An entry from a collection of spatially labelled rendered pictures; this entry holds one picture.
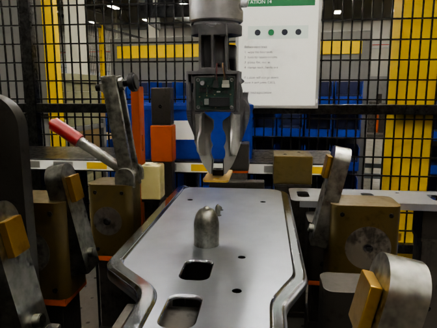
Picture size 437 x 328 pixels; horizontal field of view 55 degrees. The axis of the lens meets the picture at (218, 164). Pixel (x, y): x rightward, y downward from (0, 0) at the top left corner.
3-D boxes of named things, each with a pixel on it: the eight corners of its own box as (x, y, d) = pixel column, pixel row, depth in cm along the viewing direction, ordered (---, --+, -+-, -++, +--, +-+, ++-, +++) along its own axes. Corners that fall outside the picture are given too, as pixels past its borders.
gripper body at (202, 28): (184, 115, 56) (182, 21, 54) (194, 111, 65) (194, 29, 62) (240, 116, 55) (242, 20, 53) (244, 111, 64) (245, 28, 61)
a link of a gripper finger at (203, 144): (186, 178, 60) (190, 113, 58) (194, 170, 65) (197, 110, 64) (208, 180, 59) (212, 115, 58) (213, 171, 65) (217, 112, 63)
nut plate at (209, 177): (228, 182, 60) (228, 174, 60) (202, 181, 61) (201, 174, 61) (233, 171, 69) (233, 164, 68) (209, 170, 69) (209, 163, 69)
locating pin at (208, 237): (217, 261, 52) (217, 209, 51) (192, 259, 52) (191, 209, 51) (220, 251, 55) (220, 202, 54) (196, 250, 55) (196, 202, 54)
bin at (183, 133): (253, 159, 101) (253, 105, 99) (126, 159, 101) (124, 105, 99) (248, 150, 117) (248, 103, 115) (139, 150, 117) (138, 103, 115)
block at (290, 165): (306, 318, 92) (313, 155, 86) (270, 315, 93) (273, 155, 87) (303, 300, 100) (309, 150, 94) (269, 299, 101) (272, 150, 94)
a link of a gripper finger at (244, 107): (219, 142, 62) (215, 83, 61) (220, 140, 64) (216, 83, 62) (251, 140, 62) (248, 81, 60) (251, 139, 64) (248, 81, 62)
